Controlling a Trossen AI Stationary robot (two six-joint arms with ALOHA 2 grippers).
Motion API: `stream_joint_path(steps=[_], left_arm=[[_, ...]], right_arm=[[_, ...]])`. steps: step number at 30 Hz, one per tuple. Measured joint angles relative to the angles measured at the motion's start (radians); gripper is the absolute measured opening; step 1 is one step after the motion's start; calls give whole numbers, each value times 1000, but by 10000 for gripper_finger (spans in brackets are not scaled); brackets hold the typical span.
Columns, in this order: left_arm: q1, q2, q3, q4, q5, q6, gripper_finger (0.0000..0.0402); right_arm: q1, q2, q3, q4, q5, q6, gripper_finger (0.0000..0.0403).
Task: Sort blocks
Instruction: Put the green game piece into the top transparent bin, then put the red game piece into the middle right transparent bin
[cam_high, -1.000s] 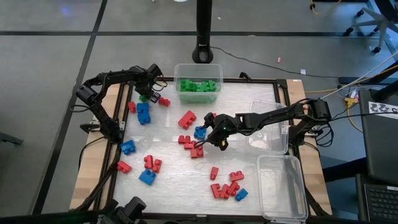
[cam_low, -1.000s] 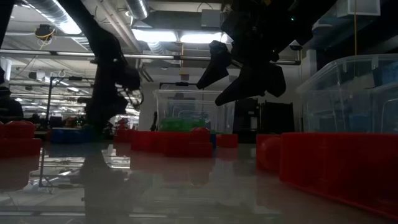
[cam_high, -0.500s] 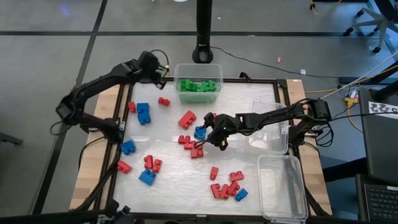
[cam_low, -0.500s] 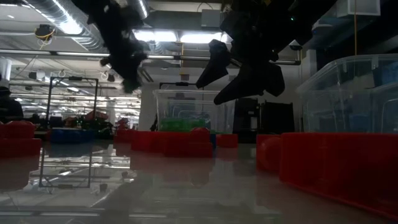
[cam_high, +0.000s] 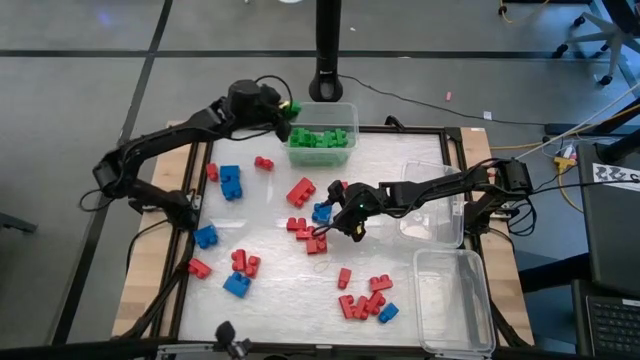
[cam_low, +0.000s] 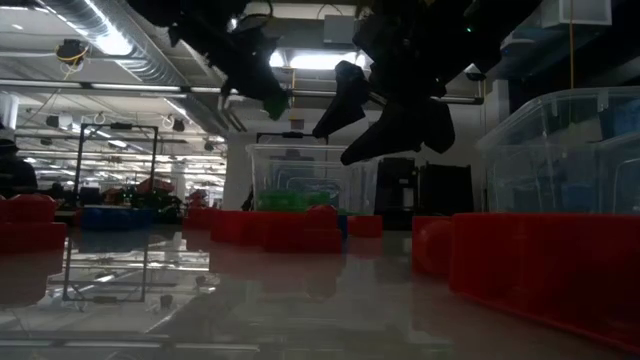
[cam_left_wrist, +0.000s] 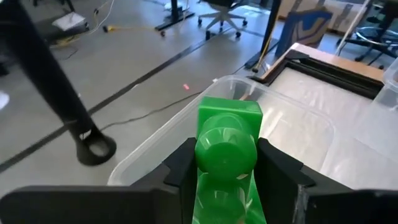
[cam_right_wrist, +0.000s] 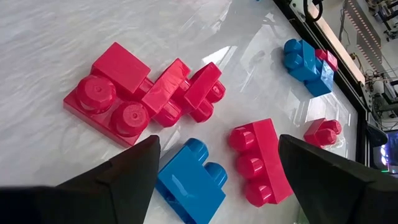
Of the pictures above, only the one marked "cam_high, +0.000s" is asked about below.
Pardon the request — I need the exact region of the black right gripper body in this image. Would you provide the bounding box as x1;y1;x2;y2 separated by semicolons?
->
327;180;386;244

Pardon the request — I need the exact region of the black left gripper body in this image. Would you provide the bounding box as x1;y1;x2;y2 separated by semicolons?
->
225;78;285;132

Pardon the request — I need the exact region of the long green toy block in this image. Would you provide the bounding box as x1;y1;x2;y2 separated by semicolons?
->
289;127;317;149

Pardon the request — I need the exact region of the large red toy block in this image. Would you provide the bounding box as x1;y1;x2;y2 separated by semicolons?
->
285;177;318;209

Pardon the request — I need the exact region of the white table mat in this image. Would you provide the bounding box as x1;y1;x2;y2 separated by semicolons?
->
178;130;466;347

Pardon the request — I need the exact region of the small blue toy block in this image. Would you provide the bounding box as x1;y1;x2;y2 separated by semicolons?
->
377;302;401;324

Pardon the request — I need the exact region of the long clear plastic bin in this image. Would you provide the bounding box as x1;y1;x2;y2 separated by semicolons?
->
412;248;498;356

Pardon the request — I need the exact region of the small black round-headed gadget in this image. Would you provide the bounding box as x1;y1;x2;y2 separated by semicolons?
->
213;321;254;360

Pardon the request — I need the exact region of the dark blue crossbar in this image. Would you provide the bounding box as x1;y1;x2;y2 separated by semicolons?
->
518;252;594;295

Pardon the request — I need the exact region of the black floor bar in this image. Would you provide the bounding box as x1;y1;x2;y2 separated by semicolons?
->
543;97;640;137

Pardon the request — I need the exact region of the dark grey floor object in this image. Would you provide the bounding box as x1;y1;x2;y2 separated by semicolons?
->
0;211;39;235

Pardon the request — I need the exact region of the black laptop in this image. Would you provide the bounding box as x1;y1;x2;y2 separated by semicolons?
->
571;278;640;360

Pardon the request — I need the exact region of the black front crossbeam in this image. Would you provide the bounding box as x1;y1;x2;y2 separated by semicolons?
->
0;335;536;360

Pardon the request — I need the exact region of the office chair base with casters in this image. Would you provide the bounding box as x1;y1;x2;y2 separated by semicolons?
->
551;0;640;87

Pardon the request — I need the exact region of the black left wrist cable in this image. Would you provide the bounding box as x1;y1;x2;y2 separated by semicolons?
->
254;74;295;109

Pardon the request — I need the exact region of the black table frame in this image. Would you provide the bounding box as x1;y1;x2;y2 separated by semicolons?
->
167;110;501;351

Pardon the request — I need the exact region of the black camera stand pole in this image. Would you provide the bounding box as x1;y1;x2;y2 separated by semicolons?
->
308;0;345;104

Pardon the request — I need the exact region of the thin black floor cable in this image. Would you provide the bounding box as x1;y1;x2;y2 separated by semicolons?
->
338;73;547;127

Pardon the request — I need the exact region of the yellow cable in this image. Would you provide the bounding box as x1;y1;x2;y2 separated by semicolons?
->
488;102;640;151

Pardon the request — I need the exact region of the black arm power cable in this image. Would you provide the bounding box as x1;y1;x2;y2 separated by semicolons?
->
125;218;169;281

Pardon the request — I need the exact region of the silver metal bracket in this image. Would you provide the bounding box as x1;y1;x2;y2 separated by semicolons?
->
156;342;215;358

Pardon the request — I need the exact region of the yellow cable connector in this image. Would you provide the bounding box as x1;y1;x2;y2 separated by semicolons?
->
552;154;577;175

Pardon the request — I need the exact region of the white cable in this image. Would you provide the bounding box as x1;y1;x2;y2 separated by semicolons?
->
494;82;640;171

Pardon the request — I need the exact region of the black cable to case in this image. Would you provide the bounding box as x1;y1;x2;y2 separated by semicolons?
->
529;177;640;199

